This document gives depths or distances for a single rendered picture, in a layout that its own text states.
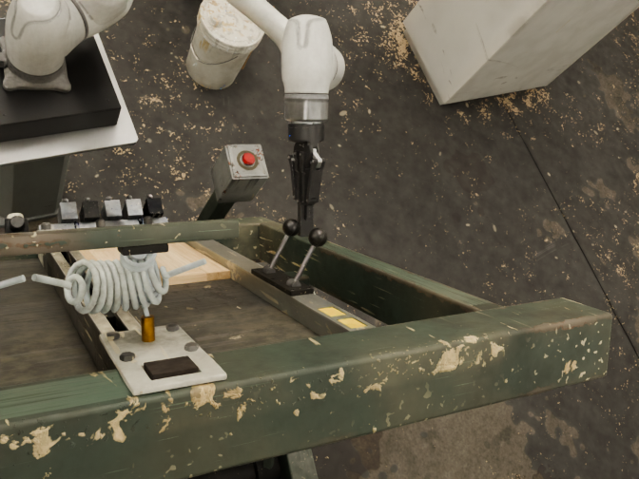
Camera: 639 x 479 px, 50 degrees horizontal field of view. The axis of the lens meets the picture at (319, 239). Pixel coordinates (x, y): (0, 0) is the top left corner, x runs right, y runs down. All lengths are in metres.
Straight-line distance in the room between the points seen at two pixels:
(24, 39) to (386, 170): 2.05
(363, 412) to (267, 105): 2.70
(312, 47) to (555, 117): 3.27
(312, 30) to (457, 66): 2.47
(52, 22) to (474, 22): 2.30
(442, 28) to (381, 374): 3.17
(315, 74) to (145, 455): 0.86
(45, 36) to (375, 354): 1.42
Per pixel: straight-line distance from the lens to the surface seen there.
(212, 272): 1.56
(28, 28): 2.00
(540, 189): 4.12
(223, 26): 3.15
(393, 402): 0.86
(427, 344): 0.87
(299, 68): 1.38
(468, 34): 3.74
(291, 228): 1.41
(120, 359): 0.80
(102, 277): 0.81
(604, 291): 4.12
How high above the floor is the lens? 2.64
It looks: 56 degrees down
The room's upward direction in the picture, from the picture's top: 46 degrees clockwise
